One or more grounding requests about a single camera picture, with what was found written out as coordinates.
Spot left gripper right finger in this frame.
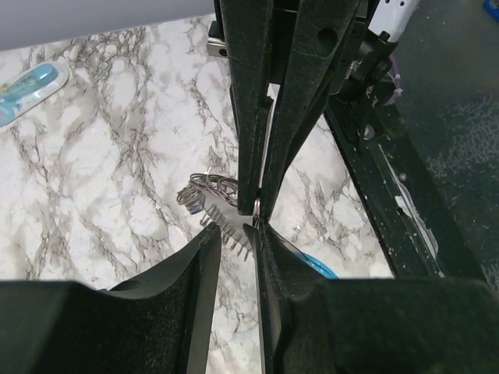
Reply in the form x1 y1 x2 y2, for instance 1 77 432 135
244 224 498 373

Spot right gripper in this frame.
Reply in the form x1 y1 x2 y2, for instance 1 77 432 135
207 1 369 217

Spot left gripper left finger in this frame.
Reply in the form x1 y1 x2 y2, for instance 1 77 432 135
1 224 221 373

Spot metal keyring holder blue handle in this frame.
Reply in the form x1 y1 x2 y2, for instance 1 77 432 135
175 167 339 280

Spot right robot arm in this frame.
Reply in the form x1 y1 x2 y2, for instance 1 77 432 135
207 1 418 219

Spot blue packaged toothbrush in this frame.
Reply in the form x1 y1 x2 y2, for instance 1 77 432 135
1 62 69 129

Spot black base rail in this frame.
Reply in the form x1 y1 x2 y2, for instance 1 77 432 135
324 97 486 281

